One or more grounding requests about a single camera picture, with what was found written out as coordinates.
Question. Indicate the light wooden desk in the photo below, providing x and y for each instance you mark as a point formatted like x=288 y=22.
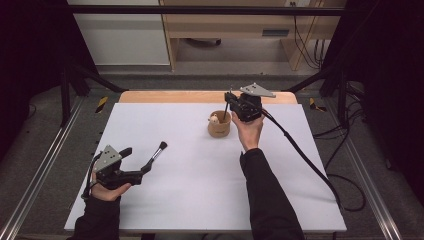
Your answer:
x=226 y=23

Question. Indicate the thin black liner brush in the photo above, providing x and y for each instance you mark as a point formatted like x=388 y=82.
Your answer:
x=226 y=111

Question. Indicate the white table cover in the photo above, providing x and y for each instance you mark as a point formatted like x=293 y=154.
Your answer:
x=186 y=193

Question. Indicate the black makeup brush silver ferrule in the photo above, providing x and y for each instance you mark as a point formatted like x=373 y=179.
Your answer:
x=159 y=153

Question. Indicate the person's right hand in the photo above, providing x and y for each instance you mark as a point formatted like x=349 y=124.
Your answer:
x=250 y=133

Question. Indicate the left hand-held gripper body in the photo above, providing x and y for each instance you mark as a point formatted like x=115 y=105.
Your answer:
x=115 y=175

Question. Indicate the black curtain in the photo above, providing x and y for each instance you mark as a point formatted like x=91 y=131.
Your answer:
x=30 y=50
x=393 y=66

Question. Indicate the black horizontal frame bar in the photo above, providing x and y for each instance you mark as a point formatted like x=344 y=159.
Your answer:
x=200 y=10

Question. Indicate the white cabinet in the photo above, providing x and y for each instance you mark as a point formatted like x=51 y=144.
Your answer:
x=123 y=40

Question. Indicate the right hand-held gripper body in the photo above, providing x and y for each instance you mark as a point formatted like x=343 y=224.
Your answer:
x=248 y=106

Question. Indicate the aluminium floor rail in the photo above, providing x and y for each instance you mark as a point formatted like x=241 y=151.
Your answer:
x=41 y=166
x=378 y=200

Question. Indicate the yellow black striped tape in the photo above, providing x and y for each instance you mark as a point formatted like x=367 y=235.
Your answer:
x=101 y=104
x=313 y=104

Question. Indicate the tan pot with bear figure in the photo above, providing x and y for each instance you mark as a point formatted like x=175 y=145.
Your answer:
x=220 y=131

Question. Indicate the person's left hand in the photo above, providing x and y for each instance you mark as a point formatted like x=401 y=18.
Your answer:
x=108 y=193

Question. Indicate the black metal stand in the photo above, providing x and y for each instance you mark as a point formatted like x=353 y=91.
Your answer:
x=65 y=100
x=341 y=100

